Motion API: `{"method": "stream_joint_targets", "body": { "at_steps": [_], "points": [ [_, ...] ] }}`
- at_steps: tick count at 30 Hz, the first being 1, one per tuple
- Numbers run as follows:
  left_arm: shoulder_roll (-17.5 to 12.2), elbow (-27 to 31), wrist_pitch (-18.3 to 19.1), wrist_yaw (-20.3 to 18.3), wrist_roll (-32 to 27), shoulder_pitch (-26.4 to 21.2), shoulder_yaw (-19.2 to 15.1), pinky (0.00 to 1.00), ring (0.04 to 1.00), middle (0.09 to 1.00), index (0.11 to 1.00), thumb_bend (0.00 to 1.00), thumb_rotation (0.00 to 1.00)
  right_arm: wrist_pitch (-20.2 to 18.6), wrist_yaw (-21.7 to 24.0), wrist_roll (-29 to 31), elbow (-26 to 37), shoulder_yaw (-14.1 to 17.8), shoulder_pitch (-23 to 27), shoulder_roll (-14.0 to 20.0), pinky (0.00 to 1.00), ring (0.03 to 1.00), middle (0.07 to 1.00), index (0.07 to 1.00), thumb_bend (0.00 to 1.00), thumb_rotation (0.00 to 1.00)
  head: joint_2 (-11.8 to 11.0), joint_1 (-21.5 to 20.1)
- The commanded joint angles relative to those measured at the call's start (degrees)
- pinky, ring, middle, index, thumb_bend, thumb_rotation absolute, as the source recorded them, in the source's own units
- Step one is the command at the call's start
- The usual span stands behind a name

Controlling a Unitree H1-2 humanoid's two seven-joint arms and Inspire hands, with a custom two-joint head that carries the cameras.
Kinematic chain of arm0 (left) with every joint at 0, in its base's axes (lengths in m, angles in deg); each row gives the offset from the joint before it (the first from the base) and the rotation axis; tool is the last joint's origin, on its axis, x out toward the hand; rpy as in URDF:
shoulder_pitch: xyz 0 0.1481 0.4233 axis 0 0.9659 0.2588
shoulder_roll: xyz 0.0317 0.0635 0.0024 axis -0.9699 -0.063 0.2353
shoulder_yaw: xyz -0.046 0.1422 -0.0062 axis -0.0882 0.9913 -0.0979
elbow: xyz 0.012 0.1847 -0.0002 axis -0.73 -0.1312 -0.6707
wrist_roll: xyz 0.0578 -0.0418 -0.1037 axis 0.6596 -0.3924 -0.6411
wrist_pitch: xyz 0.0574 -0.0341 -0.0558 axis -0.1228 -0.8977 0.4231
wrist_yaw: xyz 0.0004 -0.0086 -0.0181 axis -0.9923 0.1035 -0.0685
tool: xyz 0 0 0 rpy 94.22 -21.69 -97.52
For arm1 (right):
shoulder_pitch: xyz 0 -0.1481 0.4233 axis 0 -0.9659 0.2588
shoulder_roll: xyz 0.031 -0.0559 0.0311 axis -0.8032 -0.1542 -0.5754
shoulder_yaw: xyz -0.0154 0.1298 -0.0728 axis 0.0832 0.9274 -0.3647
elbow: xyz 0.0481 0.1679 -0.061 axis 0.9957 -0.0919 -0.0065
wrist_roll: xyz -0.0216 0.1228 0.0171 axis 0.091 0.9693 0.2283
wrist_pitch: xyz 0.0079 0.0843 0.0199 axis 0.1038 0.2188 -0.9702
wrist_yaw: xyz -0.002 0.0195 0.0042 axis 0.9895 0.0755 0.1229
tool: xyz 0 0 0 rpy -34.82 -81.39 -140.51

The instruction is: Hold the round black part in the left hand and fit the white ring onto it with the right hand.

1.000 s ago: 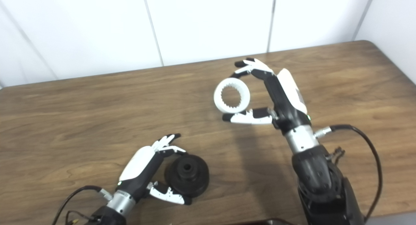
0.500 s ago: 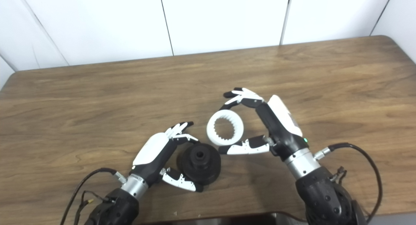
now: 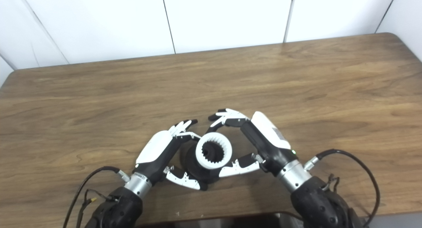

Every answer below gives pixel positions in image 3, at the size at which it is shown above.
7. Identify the round black plastic part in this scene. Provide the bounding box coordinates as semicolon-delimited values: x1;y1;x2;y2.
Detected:
180;141;228;185

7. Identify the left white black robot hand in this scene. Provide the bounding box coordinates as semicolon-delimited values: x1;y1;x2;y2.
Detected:
133;119;209;191

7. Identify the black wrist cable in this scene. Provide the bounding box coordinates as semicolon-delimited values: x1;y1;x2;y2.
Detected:
63;166;131;228
303;149;381;227

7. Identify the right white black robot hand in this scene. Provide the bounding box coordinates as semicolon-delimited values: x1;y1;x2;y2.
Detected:
208;108;299;178

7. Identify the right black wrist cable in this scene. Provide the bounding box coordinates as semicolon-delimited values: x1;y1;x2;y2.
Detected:
303;149;381;227

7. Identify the white toothed plastic ring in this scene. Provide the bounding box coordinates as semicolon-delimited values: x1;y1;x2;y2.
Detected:
195;132;233;170

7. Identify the black robot torso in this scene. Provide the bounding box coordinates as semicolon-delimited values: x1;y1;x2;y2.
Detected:
138;214;297;228

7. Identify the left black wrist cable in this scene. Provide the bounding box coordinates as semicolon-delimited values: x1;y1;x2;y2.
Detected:
63;166;131;228

